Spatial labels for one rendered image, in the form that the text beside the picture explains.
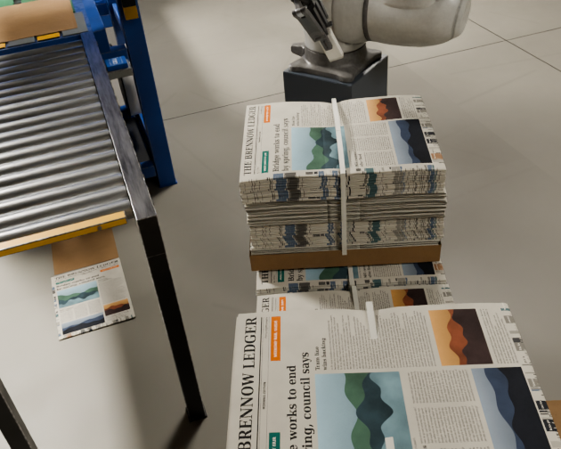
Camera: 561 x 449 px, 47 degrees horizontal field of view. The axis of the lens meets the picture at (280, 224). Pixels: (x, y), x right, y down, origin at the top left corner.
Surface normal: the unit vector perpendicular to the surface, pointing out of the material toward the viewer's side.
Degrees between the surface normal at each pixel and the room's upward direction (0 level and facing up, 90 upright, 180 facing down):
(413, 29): 104
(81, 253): 0
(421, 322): 0
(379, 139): 2
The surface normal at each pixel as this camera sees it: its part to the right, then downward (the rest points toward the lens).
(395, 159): -0.10, -0.78
